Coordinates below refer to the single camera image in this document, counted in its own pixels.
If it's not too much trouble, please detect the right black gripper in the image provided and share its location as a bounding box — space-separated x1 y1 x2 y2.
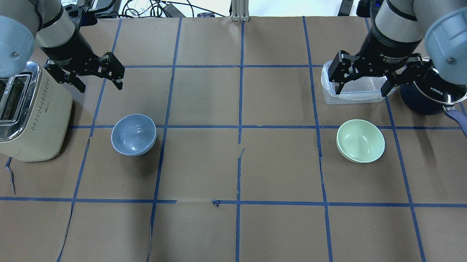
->
329 29 434 98

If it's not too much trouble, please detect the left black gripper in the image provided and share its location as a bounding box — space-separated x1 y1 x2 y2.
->
40 33 125 93

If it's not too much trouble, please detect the green bowl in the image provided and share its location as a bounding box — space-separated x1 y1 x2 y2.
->
335 119 385 164

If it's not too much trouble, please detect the blue bowl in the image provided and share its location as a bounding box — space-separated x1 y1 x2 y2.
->
111 114 157 157

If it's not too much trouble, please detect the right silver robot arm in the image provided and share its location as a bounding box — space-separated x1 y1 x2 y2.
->
328 0 467 97

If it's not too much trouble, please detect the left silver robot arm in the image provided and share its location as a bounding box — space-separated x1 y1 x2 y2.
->
0 0 125 92

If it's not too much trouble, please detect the clear plastic container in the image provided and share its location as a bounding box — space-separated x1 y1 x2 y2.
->
321 60 387 105

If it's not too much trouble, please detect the dark blue saucepan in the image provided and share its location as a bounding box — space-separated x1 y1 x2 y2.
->
400 65 467 139

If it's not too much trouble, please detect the black power brick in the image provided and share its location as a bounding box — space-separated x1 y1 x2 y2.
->
337 0 354 16

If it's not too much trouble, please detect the black power adapter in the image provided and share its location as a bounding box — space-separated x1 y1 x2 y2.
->
90 0 121 18

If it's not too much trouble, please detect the cream chrome toaster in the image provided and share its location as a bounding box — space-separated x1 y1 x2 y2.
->
0 61 73 162

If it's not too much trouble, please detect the black cable bundle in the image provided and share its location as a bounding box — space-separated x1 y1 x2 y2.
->
120 0 228 22

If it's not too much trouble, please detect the aluminium frame post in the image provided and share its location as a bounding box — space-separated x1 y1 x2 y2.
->
231 0 250 22

